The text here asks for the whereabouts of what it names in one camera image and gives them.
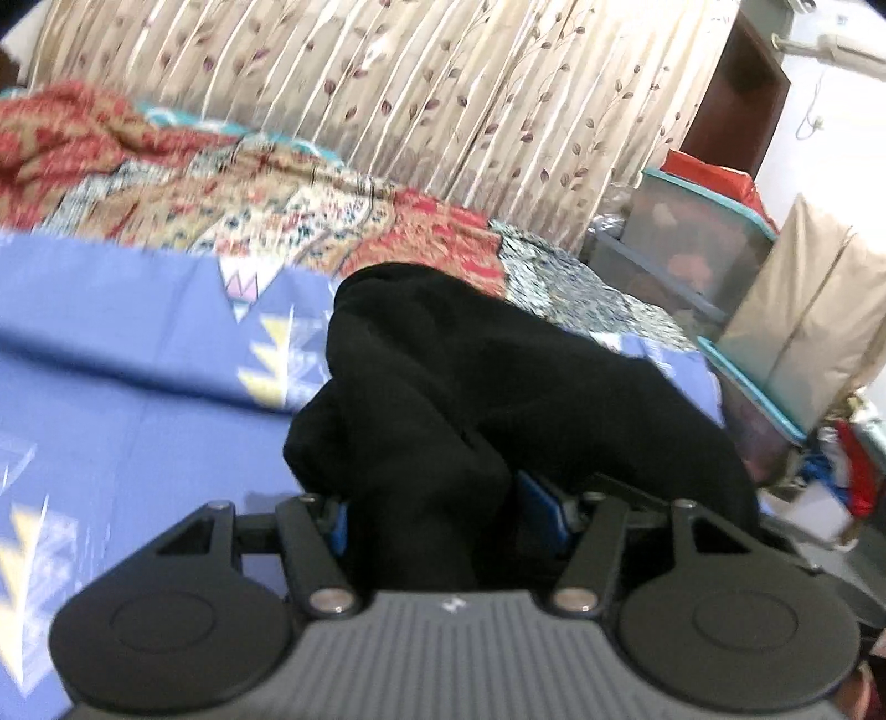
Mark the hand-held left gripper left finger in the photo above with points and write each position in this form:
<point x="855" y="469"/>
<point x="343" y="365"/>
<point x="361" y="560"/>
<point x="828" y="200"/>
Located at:
<point x="338" y="532"/>

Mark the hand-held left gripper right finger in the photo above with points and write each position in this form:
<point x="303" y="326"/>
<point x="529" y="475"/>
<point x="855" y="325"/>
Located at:
<point x="540" y="512"/>

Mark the black pants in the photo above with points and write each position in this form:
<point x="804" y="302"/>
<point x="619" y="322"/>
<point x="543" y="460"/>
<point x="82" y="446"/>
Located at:
<point x="450" y="381"/>

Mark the dark storage box teal lid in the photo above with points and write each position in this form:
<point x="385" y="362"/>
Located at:
<point x="761" y="429"/>

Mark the blue printed bedsheet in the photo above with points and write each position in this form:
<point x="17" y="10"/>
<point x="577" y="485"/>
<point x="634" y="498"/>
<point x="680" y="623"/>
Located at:
<point x="104" y="346"/>

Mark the clear storage box teal lid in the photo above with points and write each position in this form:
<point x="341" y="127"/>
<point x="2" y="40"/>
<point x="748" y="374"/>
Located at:
<point x="692" y="235"/>

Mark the pile of colourful clutter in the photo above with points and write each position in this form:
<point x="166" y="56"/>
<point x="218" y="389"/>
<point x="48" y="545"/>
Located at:
<point x="855" y="464"/>

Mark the beige fabric storage bag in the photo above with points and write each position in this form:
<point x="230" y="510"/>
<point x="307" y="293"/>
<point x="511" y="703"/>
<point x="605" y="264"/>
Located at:
<point x="810" y="304"/>

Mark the red patterned quilt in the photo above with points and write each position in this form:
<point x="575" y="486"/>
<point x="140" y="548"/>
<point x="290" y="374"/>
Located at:
<point x="207" y="201"/>

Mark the red cloth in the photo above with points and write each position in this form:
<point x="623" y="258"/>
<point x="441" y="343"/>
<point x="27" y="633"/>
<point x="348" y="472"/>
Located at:
<point x="713" y="176"/>

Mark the beige leaf print curtain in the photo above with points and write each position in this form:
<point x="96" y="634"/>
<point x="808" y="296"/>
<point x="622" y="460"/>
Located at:
<point x="415" y="83"/>

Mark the brown wooden cabinet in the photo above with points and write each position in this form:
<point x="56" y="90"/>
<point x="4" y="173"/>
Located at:
<point x="740" y="97"/>

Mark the white wall fixture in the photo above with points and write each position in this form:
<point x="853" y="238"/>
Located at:
<point x="830" y="47"/>

